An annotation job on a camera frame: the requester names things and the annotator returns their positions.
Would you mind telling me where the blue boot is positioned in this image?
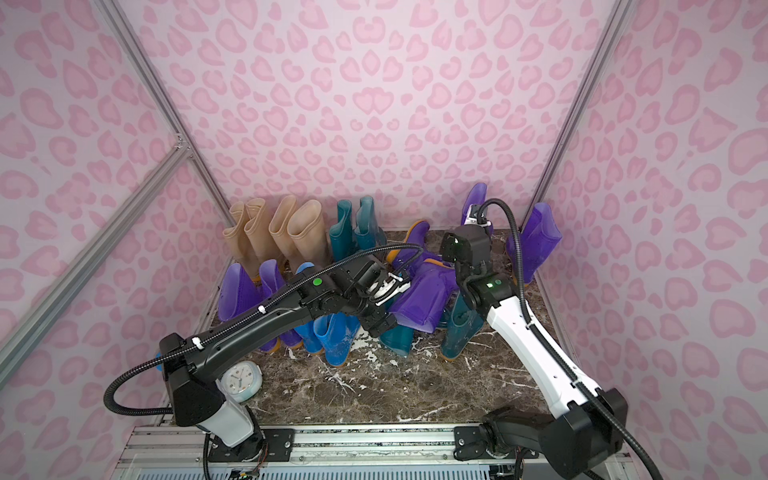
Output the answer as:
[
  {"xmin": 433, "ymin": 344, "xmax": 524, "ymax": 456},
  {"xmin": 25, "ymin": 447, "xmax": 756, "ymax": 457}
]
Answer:
[
  {"xmin": 292, "ymin": 262, "xmax": 324, "ymax": 355},
  {"xmin": 313, "ymin": 313, "xmax": 360, "ymax": 368}
]

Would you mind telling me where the beige boot pair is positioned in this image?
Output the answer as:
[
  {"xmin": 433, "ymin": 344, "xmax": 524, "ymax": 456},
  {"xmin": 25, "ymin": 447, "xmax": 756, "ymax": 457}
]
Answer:
[
  {"xmin": 222, "ymin": 201, "xmax": 261, "ymax": 281},
  {"xmin": 244, "ymin": 198, "xmax": 285, "ymax": 268}
]

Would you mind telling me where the beige boot with paper stuffing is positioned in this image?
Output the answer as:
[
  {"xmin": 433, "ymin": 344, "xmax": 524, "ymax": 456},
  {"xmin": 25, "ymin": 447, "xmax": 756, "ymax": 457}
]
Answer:
[{"xmin": 287, "ymin": 200, "xmax": 331, "ymax": 271}]

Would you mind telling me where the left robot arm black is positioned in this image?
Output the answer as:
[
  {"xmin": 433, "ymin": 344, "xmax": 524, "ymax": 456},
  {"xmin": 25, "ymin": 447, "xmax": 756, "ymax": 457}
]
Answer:
[{"xmin": 161, "ymin": 253, "xmax": 411, "ymax": 446}]

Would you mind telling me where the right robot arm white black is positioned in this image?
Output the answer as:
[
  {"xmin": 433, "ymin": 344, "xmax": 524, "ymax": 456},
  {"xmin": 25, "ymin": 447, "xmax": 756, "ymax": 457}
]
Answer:
[{"xmin": 440, "ymin": 224, "xmax": 627, "ymax": 479}]

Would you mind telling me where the teal boot lying under pile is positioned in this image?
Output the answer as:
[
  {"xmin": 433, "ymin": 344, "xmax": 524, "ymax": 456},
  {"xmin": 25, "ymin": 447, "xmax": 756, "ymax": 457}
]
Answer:
[{"xmin": 379, "ymin": 299, "xmax": 448, "ymax": 357}]

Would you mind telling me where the purple boot shaft in pile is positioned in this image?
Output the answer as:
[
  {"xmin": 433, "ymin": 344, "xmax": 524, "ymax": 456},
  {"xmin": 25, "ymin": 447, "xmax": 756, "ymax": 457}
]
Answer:
[{"xmin": 389, "ymin": 259, "xmax": 458, "ymax": 333}]

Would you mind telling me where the mint alarm clock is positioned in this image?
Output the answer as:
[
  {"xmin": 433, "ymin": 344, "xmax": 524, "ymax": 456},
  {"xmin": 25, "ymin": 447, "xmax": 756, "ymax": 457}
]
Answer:
[{"xmin": 221, "ymin": 360, "xmax": 263, "ymax": 403}]

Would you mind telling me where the aluminium diagonal brace left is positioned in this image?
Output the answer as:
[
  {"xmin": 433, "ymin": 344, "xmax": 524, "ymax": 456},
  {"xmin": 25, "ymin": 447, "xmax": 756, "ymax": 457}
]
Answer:
[{"xmin": 1, "ymin": 140, "xmax": 190, "ymax": 385}]

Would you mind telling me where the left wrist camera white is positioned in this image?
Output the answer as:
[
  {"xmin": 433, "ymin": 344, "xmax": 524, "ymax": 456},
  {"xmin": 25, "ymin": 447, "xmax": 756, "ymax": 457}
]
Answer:
[{"xmin": 368, "ymin": 273, "xmax": 411, "ymax": 306}]

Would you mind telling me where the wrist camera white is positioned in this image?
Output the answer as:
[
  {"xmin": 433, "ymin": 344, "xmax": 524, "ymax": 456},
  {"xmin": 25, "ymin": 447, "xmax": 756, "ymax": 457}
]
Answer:
[
  {"xmin": 368, "ymin": 273, "xmax": 411, "ymax": 306},
  {"xmin": 463, "ymin": 204, "xmax": 483, "ymax": 225}
]

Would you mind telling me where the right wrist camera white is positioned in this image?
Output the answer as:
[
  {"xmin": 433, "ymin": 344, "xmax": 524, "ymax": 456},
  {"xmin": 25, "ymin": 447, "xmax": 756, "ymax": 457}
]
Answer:
[{"xmin": 463, "ymin": 204, "xmax": 483, "ymax": 225}]

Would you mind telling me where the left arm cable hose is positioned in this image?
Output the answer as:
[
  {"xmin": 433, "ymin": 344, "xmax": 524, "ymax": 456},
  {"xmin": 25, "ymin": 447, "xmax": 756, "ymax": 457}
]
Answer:
[{"xmin": 103, "ymin": 242, "xmax": 424, "ymax": 480}]

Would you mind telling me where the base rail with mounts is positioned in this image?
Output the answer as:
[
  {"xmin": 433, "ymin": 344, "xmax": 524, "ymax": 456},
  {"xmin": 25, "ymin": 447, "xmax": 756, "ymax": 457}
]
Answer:
[{"xmin": 113, "ymin": 421, "xmax": 631, "ymax": 480}]

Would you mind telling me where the aluminium frame post right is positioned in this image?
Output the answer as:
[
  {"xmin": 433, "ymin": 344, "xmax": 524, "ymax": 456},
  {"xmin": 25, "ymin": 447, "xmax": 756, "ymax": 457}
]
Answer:
[{"xmin": 521, "ymin": 0, "xmax": 637, "ymax": 229}]

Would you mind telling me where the aluminium frame post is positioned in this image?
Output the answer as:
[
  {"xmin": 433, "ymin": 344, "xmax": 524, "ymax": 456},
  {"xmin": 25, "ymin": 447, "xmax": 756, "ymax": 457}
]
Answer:
[
  {"xmin": 521, "ymin": 0, "xmax": 637, "ymax": 229},
  {"xmin": 94, "ymin": 0, "xmax": 234, "ymax": 225}
]

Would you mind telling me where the aluminium frame post left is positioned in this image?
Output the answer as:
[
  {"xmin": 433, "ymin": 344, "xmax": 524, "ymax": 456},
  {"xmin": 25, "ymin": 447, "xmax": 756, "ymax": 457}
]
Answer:
[{"xmin": 94, "ymin": 0, "xmax": 234, "ymax": 225}]

